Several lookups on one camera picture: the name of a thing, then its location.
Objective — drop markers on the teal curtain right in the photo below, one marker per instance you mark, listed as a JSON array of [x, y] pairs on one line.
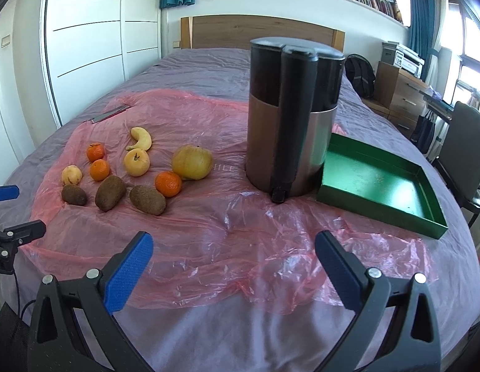
[[421, 33]]

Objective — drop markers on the wooden drawer cabinet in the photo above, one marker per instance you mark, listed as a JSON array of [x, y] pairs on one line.
[[398, 97]]

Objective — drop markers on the small brown kiwi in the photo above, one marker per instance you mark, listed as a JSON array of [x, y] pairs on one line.
[[74, 195]]

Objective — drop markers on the black and steel kettle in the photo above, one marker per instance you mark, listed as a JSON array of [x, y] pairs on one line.
[[293, 98]]

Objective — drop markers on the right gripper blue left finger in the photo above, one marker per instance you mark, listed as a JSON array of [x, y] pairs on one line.
[[56, 341]]

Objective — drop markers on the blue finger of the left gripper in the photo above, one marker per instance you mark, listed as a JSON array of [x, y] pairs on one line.
[[14, 237], [9, 192]]

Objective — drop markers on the grey printer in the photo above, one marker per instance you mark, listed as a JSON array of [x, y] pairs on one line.
[[400, 56]]

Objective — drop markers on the yellow banana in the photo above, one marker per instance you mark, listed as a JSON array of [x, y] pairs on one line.
[[142, 137]]

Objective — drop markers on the orange tangerine with stem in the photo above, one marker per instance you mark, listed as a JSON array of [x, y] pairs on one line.
[[95, 151]]

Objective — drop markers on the small yellow-red apple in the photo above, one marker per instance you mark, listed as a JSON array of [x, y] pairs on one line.
[[71, 175]]

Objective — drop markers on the green tray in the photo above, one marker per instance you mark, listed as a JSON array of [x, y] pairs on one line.
[[374, 183]]

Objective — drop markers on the yellow apple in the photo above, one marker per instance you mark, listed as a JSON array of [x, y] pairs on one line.
[[136, 162]]

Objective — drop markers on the desk with keyboard tray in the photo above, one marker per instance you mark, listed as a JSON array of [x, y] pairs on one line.
[[437, 105]]

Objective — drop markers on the grey black chair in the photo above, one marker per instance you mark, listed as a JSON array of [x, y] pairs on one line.
[[458, 162]]

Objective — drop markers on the pink plastic sheet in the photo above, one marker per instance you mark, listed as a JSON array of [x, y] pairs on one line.
[[220, 235]]

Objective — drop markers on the large yellow-green apple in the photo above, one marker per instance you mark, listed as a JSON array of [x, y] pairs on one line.
[[192, 162]]

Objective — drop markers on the wooden headboard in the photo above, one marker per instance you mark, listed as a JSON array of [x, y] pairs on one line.
[[237, 30]]

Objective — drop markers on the black backpack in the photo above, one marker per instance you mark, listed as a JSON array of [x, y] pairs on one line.
[[361, 75]]

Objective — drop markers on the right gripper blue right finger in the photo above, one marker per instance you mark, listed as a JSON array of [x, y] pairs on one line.
[[411, 341]]

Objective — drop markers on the dark blue bag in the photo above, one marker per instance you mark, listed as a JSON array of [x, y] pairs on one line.
[[422, 135]]

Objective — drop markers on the white wardrobe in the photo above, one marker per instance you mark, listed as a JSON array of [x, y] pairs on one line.
[[57, 57]]

